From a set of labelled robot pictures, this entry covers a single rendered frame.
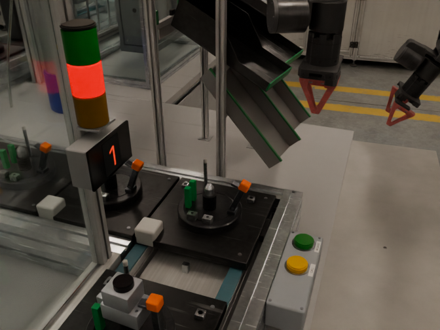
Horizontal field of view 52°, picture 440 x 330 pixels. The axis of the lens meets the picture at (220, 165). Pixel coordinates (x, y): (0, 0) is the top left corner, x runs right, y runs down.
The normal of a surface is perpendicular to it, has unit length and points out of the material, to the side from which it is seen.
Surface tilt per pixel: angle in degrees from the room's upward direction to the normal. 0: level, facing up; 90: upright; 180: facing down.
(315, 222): 0
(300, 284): 0
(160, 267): 0
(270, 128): 45
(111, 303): 90
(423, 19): 90
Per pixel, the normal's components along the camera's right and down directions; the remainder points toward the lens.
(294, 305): 0.00, -0.85
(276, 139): 0.62, -0.43
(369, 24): -0.28, 0.50
